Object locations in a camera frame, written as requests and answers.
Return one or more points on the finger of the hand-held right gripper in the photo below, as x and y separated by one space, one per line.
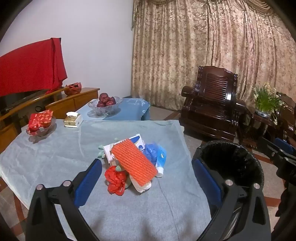
272 153
284 143

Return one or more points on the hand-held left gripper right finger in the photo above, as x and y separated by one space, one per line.
205 183

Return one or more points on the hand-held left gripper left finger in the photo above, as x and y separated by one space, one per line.
89 183

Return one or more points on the green twisted balloon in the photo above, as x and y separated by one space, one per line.
101 154

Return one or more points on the black lined waste bin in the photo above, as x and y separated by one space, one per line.
231 160

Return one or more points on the orange foam fruit net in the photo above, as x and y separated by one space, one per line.
134 162

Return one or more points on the white carton box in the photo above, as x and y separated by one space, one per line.
136 141

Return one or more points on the blue plastic shoe cover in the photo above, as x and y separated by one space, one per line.
150 151

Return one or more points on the red plastic bag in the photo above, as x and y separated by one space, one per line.
114 180

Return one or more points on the dark wooden side table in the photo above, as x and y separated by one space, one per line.
252 125

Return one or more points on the pale grey-blue tablecloth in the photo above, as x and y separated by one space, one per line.
57 150

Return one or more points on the flowering plant in porcelain pot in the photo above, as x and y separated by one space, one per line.
264 99

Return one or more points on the blue and white packet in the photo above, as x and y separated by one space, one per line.
161 162

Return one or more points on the white foam fruit net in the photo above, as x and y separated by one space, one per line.
141 186

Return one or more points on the gold and white tissue box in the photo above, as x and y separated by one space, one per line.
72 120

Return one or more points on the glass fruit bowl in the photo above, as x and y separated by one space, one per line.
104 110

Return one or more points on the red apple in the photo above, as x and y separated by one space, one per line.
103 96
100 104
109 103
112 100

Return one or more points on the light wooden cabinet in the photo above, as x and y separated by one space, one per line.
67 104

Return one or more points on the dark wooden slatted armchair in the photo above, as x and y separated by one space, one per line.
215 92

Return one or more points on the blue embroidered tablecloth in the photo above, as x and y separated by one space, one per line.
131 109

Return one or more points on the red woven basket ornament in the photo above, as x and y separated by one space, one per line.
73 89

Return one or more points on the black television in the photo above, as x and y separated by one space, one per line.
16 99

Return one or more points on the red cloth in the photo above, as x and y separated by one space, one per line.
30 67

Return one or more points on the beige floral curtain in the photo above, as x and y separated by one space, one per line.
185 41

